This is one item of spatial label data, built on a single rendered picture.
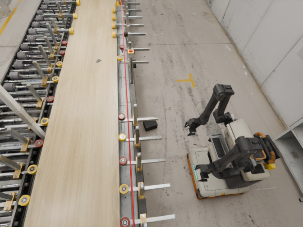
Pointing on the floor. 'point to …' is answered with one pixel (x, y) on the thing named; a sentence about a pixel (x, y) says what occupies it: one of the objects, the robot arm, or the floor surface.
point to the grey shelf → (292, 151)
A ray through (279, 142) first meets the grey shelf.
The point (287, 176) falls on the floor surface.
